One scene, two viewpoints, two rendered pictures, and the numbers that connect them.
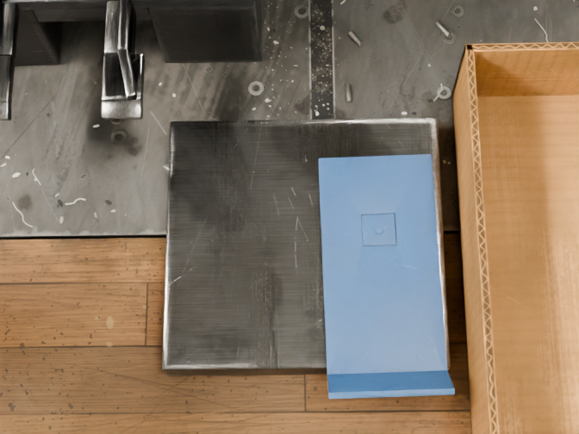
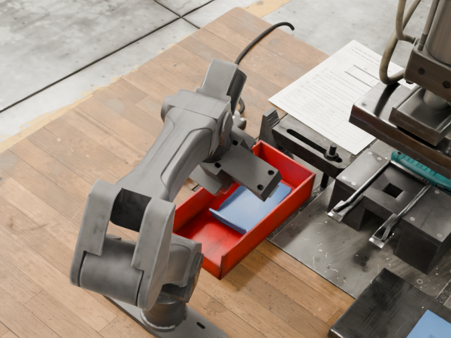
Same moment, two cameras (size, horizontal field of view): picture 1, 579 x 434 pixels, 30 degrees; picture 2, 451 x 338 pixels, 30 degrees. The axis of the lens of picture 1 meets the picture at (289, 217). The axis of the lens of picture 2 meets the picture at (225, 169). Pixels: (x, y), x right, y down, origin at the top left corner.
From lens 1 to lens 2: 0.73 m
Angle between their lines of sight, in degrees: 30
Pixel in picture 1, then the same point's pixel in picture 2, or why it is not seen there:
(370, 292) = not seen: outside the picture
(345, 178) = (432, 320)
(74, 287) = (315, 292)
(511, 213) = not seen: outside the picture
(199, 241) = (368, 304)
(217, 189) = (385, 295)
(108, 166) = (352, 268)
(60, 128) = (344, 248)
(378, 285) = not seen: outside the picture
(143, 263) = (343, 301)
